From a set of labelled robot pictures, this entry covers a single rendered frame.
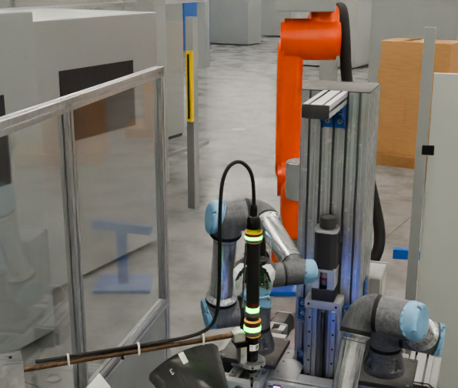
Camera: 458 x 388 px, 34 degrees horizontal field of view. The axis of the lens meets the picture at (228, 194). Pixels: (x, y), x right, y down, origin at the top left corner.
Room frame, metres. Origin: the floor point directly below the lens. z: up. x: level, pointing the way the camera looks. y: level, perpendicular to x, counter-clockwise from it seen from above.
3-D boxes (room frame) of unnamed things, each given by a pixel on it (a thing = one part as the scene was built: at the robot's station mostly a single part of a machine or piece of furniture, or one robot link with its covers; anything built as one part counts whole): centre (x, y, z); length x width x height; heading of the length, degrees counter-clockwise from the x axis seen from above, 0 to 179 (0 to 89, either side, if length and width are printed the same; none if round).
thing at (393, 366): (2.49, -0.57, 1.09); 0.15 x 0.15 x 0.10
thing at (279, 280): (2.16, -0.11, 1.54); 0.11 x 0.08 x 0.11; 104
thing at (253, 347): (1.78, -0.06, 1.66); 0.04 x 0.04 x 0.46
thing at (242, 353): (1.77, -0.05, 1.50); 0.09 x 0.07 x 0.10; 110
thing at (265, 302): (2.65, -0.10, 1.20); 0.13 x 0.12 x 0.14; 104
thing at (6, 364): (1.56, 0.53, 1.54); 0.10 x 0.07 x 0.08; 110
